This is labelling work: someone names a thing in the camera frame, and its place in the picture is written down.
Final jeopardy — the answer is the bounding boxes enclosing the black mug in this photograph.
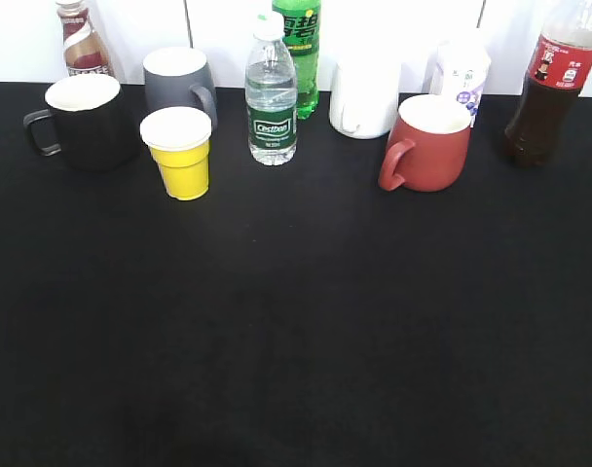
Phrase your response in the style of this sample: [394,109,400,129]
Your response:
[22,74,138,172]

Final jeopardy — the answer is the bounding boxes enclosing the white mug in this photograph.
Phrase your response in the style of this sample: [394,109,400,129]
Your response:
[329,57,401,139]

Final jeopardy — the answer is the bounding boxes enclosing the green sprite bottle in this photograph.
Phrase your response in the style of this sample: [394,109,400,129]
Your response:
[272,0,321,120]

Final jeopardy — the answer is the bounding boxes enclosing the red mug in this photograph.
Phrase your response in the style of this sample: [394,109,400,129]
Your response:
[378,94,471,192]

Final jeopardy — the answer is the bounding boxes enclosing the clear water bottle green label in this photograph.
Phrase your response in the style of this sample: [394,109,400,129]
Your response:
[244,10,298,166]

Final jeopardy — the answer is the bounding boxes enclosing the grey mug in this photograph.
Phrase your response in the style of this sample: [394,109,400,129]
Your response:
[142,46,218,130]

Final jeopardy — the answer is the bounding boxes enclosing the white purple milk carton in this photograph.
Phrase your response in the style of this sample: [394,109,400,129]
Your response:
[429,38,492,126]

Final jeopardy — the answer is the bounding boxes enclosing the cola bottle red label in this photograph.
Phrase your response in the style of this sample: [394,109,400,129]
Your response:
[504,1,592,167]

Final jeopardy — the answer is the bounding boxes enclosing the Nescafe coffee bottle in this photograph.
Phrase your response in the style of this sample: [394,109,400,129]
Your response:
[55,0,115,77]

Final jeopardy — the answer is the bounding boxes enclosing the yellow paper cup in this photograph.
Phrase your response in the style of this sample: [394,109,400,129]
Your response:
[139,106,212,200]

